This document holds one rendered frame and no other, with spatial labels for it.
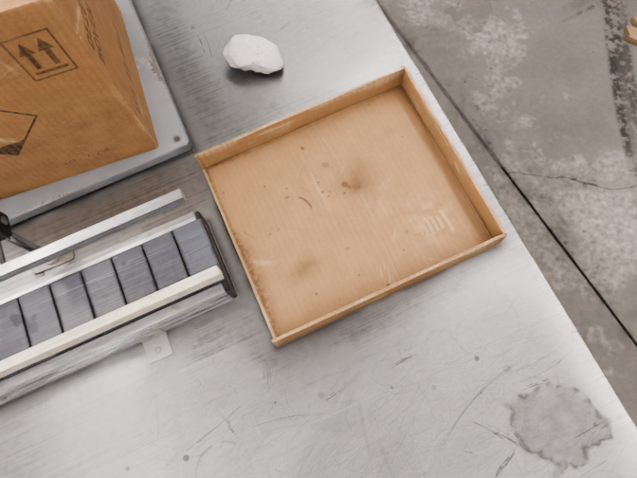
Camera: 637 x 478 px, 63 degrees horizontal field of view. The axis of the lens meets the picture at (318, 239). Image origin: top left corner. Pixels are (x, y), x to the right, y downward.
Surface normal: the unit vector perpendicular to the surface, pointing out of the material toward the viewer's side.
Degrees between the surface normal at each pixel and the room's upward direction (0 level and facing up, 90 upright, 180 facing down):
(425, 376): 0
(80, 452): 0
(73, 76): 90
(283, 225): 0
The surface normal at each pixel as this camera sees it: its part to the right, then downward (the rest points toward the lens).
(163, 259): -0.05, -0.30
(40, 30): 0.32, 0.90
